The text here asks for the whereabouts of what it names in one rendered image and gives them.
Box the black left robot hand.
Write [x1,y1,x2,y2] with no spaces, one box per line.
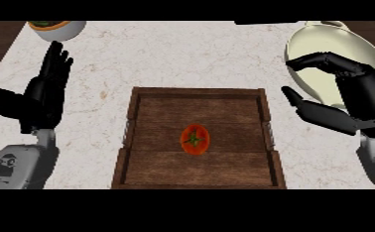
[0,40,75,135]

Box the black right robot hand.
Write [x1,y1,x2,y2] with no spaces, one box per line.
[280,52,375,137]

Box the pale cream pot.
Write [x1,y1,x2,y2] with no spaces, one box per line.
[281,21,375,109]

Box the red tomato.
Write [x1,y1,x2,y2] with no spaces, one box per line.
[178,123,212,156]

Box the brown wooden tray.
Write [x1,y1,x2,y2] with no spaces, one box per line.
[109,86,287,190]

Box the white bowl with orange rim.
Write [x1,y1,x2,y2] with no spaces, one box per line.
[26,21,88,43]

